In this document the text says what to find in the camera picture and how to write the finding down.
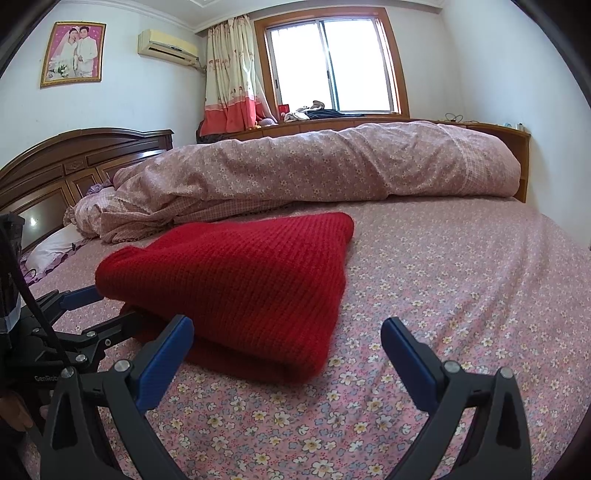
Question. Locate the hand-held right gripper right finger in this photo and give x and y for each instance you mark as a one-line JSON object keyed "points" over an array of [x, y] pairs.
{"points": [[411, 364]]}

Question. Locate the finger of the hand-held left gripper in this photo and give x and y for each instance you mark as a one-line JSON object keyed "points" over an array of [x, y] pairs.
{"points": [[78, 297], [106, 330]]}

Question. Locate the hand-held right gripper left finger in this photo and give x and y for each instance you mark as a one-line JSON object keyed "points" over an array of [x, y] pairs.
{"points": [[166, 355]]}

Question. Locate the red knitted sweater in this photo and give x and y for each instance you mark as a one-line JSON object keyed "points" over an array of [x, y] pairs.
{"points": [[240, 286]]}

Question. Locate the pile of clothes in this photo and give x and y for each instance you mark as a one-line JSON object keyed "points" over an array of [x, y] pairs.
{"points": [[311, 112]]}

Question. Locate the person's left hand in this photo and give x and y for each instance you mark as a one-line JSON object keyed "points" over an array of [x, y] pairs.
{"points": [[14, 410]]}

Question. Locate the white and purple pillow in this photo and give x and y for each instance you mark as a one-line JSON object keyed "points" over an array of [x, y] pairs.
{"points": [[53, 251]]}

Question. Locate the pink floral bed sheet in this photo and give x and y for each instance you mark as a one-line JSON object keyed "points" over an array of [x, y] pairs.
{"points": [[438, 300]]}

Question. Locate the pink floral pillow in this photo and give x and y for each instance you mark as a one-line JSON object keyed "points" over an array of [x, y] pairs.
{"points": [[90, 210]]}

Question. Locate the dark wooden headboard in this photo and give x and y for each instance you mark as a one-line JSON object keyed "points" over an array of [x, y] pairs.
{"points": [[55, 170]]}

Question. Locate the pink floral quilt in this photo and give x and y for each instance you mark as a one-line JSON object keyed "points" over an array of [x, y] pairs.
{"points": [[300, 170]]}

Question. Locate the framed wedding photo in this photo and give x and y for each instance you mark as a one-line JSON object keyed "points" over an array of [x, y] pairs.
{"points": [[74, 53]]}

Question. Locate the cream and red curtain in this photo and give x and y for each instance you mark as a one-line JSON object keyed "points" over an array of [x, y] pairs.
{"points": [[231, 74]]}

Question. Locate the small red box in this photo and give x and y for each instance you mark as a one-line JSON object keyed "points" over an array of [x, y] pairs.
{"points": [[283, 110]]}

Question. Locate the wooden framed window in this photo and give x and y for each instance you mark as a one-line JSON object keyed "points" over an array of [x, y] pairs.
{"points": [[330, 60]]}

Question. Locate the cream wall air conditioner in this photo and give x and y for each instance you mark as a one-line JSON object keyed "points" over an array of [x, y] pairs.
{"points": [[168, 46]]}

